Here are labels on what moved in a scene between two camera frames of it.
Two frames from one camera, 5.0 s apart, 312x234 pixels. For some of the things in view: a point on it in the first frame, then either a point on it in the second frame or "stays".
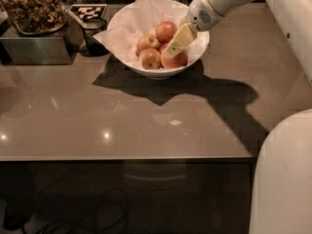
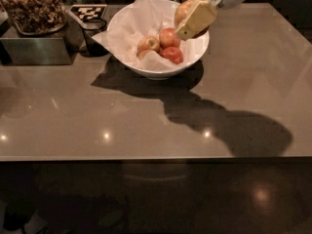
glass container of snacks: (34, 9) stays
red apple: (178, 59) -> (182, 11)
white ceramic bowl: (139, 31) stays
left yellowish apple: (146, 42) stays
